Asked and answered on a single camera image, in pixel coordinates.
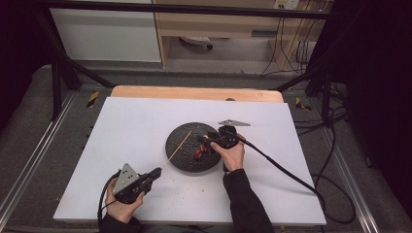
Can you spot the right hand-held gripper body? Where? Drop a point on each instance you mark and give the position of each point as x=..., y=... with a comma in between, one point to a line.
x=228, y=137

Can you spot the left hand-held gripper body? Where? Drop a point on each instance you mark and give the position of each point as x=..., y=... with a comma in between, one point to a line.
x=127, y=181

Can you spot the red sausage slice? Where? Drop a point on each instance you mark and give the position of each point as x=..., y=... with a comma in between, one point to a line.
x=198, y=154
x=204, y=148

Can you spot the black round plate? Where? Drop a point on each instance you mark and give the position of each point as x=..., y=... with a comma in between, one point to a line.
x=184, y=158

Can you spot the thin wooden skewer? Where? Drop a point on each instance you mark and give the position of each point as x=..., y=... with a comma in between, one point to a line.
x=176, y=150

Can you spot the person's right hand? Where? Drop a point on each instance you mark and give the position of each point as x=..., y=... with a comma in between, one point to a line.
x=233, y=158

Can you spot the person's left hand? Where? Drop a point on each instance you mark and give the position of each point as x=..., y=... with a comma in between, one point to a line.
x=121, y=210

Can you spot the small dark round object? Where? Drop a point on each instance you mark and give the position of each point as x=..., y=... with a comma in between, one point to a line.
x=230, y=99

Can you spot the wooden table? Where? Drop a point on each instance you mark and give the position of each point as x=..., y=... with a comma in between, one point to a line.
x=181, y=93

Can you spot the yellow black floor tape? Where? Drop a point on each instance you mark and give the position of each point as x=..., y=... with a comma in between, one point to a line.
x=93, y=99
x=302, y=104

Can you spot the white chair base leg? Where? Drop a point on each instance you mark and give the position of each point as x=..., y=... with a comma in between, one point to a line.
x=194, y=39

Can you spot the light wooden desk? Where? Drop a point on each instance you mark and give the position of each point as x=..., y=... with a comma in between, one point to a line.
x=210, y=26

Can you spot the white cabinet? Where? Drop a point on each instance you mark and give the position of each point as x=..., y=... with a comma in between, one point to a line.
x=103, y=35

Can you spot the black curtain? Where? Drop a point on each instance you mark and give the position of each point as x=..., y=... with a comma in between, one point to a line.
x=379, y=81
x=19, y=48

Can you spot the aluminium floor rail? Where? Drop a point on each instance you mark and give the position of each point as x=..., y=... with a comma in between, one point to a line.
x=351, y=184
x=35, y=155

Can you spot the black metal frame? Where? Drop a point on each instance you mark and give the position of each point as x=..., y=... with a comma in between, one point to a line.
x=194, y=8

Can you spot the white wall socket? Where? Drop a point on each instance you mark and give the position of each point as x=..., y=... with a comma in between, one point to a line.
x=286, y=4

